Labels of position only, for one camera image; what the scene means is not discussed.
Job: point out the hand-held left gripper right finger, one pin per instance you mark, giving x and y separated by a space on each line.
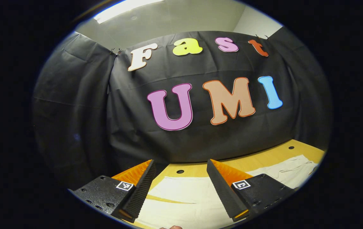
223 194

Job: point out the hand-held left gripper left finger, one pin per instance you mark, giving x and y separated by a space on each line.
141 190

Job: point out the white jeans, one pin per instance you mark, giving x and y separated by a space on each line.
184 203

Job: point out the black backdrop cloth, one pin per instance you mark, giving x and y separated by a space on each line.
89 111

